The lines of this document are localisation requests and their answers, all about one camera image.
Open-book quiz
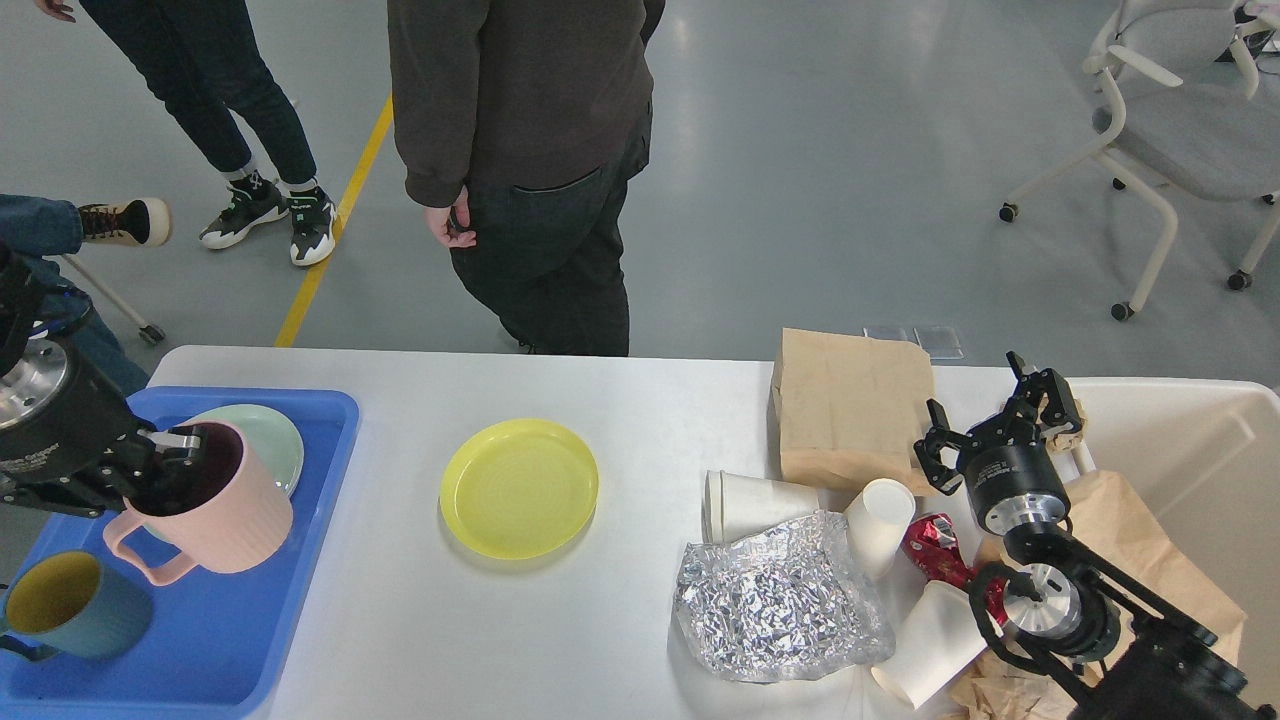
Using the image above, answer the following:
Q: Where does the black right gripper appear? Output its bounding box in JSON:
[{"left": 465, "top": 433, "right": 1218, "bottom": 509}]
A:
[{"left": 913, "top": 351, "right": 1079, "bottom": 536}]

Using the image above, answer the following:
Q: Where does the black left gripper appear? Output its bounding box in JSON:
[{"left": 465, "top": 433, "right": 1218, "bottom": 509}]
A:
[{"left": 1, "top": 340, "right": 211, "bottom": 518}]

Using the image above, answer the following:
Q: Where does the pink mug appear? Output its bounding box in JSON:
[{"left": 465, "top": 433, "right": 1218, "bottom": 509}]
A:
[{"left": 102, "top": 420, "right": 293, "bottom": 585}]

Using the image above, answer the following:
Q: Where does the yellow plastic plate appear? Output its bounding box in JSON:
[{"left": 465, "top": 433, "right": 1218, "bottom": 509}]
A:
[{"left": 439, "top": 418, "right": 600, "bottom": 560}]

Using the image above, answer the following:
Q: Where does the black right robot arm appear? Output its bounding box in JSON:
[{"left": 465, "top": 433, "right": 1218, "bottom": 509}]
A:
[{"left": 914, "top": 352, "right": 1277, "bottom": 719}]

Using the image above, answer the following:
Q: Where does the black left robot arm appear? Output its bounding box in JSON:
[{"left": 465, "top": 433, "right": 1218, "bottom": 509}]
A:
[{"left": 1, "top": 247, "right": 209, "bottom": 518}]

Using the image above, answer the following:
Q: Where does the crumpled brown paper ball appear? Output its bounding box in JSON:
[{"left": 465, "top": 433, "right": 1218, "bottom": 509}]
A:
[{"left": 1041, "top": 397, "right": 1088, "bottom": 456}]

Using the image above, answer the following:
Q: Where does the pale green plate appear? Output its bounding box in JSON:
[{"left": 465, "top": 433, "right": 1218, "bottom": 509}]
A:
[{"left": 178, "top": 404, "right": 305, "bottom": 498}]

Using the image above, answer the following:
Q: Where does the crushed red can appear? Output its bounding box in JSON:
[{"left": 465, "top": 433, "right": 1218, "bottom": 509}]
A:
[{"left": 901, "top": 512, "right": 1004, "bottom": 597}]

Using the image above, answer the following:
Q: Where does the large brown paper bag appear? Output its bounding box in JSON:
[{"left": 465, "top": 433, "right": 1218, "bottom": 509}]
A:
[{"left": 1066, "top": 470, "right": 1247, "bottom": 665}]

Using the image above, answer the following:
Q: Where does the white chair leg left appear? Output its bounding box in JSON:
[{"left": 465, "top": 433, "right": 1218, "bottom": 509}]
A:
[{"left": 60, "top": 254, "right": 166, "bottom": 346}]

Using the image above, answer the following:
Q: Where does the upright white paper cup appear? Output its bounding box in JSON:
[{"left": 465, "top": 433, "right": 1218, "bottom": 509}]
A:
[{"left": 844, "top": 478, "right": 916, "bottom": 582}]

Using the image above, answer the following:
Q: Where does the flat brown paper bag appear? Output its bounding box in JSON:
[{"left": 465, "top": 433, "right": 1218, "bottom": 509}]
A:
[{"left": 771, "top": 328, "right": 934, "bottom": 496}]

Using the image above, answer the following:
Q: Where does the teal mug yellow inside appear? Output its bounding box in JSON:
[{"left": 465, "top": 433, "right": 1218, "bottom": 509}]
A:
[{"left": 1, "top": 550, "right": 154, "bottom": 662}]

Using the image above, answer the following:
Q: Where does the blue plastic tray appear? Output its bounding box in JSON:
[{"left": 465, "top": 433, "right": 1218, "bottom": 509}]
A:
[{"left": 1, "top": 387, "right": 360, "bottom": 719}]

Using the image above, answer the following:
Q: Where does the white plastic bin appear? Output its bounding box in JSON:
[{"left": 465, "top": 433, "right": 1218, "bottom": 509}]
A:
[{"left": 1055, "top": 375, "right": 1280, "bottom": 682}]

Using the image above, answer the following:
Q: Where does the front white paper cup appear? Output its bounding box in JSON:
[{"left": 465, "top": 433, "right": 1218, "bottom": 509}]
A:
[{"left": 870, "top": 580, "right": 987, "bottom": 710}]

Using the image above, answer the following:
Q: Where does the crumpled brown paper front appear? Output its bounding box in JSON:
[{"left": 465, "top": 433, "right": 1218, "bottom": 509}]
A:
[{"left": 947, "top": 650, "right": 1076, "bottom": 719}]

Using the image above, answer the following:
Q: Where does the crumpled aluminium foil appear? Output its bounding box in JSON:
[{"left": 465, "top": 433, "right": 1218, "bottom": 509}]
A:
[{"left": 673, "top": 510, "right": 897, "bottom": 684}]

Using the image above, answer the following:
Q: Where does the lying white paper cup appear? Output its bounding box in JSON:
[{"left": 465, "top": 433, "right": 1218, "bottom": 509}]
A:
[{"left": 701, "top": 470, "right": 820, "bottom": 544}]

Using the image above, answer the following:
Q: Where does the seated person in jeans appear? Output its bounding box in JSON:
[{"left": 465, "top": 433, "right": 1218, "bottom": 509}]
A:
[{"left": 1, "top": 193, "right": 172, "bottom": 396}]

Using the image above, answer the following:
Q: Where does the grey office chair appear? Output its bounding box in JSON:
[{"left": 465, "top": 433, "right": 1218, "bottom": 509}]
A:
[{"left": 998, "top": 1, "right": 1279, "bottom": 322}]

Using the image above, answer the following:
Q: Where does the person in dark jeans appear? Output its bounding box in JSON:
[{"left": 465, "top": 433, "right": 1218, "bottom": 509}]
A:
[{"left": 38, "top": 1, "right": 337, "bottom": 266}]

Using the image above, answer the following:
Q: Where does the person in dark hoodie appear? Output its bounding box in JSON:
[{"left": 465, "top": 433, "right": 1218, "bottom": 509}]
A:
[{"left": 387, "top": 1, "right": 666, "bottom": 357}]

